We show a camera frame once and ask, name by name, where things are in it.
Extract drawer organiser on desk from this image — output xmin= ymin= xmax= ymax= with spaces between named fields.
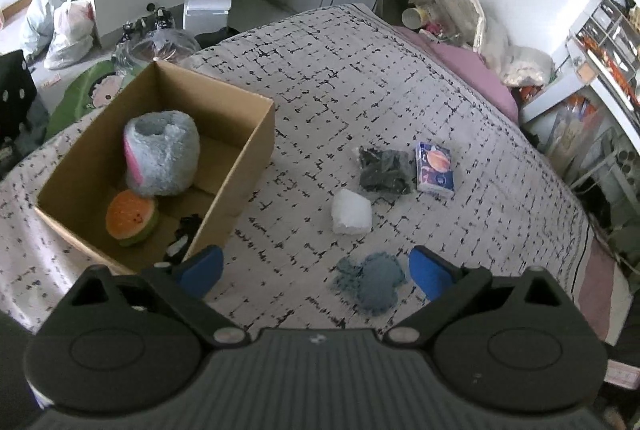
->
xmin=570 ymin=0 xmax=639 ymax=80

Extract blue knitted cloth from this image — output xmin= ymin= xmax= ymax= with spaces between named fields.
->
xmin=332 ymin=253 xmax=407 ymax=317

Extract patterned grey bed cover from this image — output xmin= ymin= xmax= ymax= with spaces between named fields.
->
xmin=1 ymin=5 xmax=632 ymax=343

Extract white crumpled bags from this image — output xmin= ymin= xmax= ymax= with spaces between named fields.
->
xmin=449 ymin=0 xmax=557 ymax=87

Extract grey fluffy plush slipper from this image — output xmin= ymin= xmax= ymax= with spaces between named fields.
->
xmin=124 ymin=111 xmax=201 ymax=197

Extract blue tissue pack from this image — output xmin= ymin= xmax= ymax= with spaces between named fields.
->
xmin=414 ymin=142 xmax=454 ymax=197

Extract black polka dot bag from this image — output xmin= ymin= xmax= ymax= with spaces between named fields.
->
xmin=0 ymin=50 xmax=49 ymax=177

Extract clear plastic bag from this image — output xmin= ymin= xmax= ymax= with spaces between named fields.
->
xmin=111 ymin=24 xmax=201 ymax=76

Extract white plastic trash bag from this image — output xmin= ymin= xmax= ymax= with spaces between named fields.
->
xmin=43 ymin=0 xmax=94 ymax=71

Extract white desk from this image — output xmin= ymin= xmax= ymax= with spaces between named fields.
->
xmin=520 ymin=34 xmax=639 ymax=151

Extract green cartoon cushion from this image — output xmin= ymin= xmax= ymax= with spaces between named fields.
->
xmin=44 ymin=61 xmax=134 ymax=141

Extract brown cardboard box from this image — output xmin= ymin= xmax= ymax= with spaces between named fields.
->
xmin=36 ymin=62 xmax=276 ymax=273

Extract white soft block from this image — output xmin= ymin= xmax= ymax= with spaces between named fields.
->
xmin=331 ymin=189 xmax=372 ymax=235

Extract black scrunchie with white centre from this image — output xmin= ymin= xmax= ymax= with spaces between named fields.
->
xmin=163 ymin=213 xmax=203 ymax=265

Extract pink pillow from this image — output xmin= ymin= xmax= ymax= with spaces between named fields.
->
xmin=394 ymin=26 xmax=518 ymax=124

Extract paper cup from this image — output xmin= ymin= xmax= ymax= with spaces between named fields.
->
xmin=401 ymin=7 xmax=431 ymax=31

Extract clear plastic bottle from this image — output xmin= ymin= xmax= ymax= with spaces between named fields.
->
xmin=414 ymin=0 xmax=462 ymax=45

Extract dark grey bagged cloth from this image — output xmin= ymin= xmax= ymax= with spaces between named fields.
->
xmin=358 ymin=146 xmax=416 ymax=196

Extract burger plush toy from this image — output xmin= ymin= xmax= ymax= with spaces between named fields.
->
xmin=105 ymin=190 xmax=160 ymax=247

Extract white appliance box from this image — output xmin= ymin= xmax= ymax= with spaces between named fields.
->
xmin=183 ymin=0 xmax=232 ymax=35

